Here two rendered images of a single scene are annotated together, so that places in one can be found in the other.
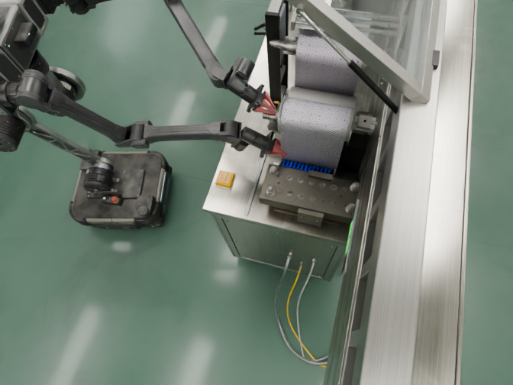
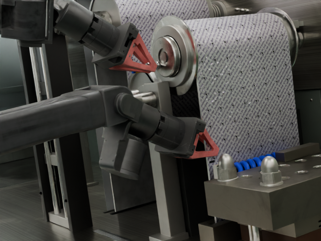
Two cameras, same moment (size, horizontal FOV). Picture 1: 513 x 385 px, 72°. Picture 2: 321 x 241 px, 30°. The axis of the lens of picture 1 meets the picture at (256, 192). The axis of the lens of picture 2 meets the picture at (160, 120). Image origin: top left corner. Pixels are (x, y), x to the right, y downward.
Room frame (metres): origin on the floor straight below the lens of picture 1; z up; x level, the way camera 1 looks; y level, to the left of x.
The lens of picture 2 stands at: (0.24, 0.82, 1.25)
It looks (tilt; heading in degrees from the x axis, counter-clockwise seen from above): 6 degrees down; 302
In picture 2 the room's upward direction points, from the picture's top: 8 degrees counter-clockwise
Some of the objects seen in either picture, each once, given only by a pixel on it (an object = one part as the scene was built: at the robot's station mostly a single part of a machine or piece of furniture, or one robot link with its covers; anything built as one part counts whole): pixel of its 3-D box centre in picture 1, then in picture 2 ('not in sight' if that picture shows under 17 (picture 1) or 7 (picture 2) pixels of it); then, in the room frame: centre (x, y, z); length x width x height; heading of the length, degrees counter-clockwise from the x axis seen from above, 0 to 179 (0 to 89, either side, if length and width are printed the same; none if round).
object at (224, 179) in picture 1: (224, 179); not in sight; (0.76, 0.13, 0.91); 0.07 x 0.07 x 0.02; 65
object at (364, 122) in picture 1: (366, 122); (284, 24); (0.67, -0.42, 1.28); 0.06 x 0.05 x 0.02; 65
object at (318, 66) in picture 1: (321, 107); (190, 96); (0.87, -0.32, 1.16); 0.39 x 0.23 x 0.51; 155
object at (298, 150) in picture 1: (309, 153); (251, 120); (0.69, -0.23, 1.11); 0.23 x 0.01 x 0.18; 65
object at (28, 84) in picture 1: (29, 91); not in sight; (0.91, 0.67, 1.47); 0.10 x 0.05 x 0.09; 78
